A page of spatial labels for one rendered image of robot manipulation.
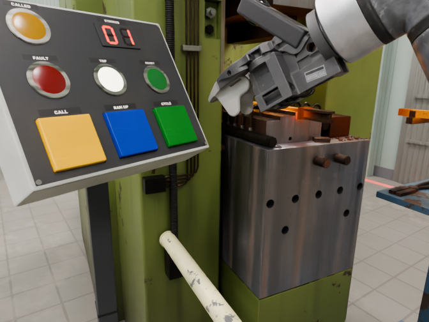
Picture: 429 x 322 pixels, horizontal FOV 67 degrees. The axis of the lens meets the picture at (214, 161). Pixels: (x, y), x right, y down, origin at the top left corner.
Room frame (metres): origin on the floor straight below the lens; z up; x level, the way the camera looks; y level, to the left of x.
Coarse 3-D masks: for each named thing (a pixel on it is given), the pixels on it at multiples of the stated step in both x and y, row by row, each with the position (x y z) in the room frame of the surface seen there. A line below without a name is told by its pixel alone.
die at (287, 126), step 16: (224, 112) 1.10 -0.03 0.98; (240, 112) 1.07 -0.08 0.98; (256, 112) 1.01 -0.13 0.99; (272, 112) 0.99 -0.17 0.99; (288, 112) 0.95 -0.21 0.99; (256, 128) 0.93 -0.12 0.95; (272, 128) 0.89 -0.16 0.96; (288, 128) 0.92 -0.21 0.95; (304, 128) 0.94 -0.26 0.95; (320, 128) 0.97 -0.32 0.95
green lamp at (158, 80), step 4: (152, 68) 0.63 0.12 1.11; (148, 72) 0.62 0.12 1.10; (152, 72) 0.63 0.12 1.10; (156, 72) 0.64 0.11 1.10; (160, 72) 0.64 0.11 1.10; (148, 76) 0.62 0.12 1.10; (152, 76) 0.62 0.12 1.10; (156, 76) 0.63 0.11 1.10; (160, 76) 0.64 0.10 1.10; (164, 76) 0.65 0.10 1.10; (152, 80) 0.62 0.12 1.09; (156, 80) 0.62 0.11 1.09; (160, 80) 0.63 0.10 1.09; (164, 80) 0.64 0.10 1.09; (152, 84) 0.61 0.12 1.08; (156, 84) 0.62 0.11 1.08; (160, 84) 0.63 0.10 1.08; (164, 84) 0.63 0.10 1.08; (156, 88) 0.61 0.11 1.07; (160, 88) 0.62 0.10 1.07; (164, 88) 0.63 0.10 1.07
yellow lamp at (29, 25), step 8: (16, 16) 0.49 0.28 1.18; (24, 16) 0.50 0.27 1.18; (32, 16) 0.51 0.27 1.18; (16, 24) 0.48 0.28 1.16; (24, 24) 0.49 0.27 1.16; (32, 24) 0.50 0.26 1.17; (40, 24) 0.51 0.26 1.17; (24, 32) 0.49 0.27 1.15; (32, 32) 0.49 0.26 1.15; (40, 32) 0.50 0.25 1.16
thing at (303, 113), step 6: (288, 108) 0.98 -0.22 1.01; (294, 108) 0.96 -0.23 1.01; (300, 108) 0.91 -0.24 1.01; (306, 108) 0.92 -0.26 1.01; (312, 108) 0.92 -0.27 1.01; (300, 114) 0.91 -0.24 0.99; (306, 114) 0.91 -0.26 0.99; (312, 114) 0.89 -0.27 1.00; (318, 114) 0.88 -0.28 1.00; (324, 114) 0.86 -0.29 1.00; (330, 114) 0.84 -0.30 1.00; (312, 120) 0.88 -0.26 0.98; (318, 120) 0.86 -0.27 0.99; (324, 120) 0.84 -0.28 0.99; (330, 120) 0.84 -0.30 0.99
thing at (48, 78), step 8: (40, 72) 0.47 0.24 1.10; (48, 72) 0.48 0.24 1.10; (56, 72) 0.49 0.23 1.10; (40, 80) 0.46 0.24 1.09; (48, 80) 0.47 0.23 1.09; (56, 80) 0.48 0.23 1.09; (64, 80) 0.49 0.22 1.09; (40, 88) 0.46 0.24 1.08; (48, 88) 0.46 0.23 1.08; (56, 88) 0.47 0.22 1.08; (64, 88) 0.48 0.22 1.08
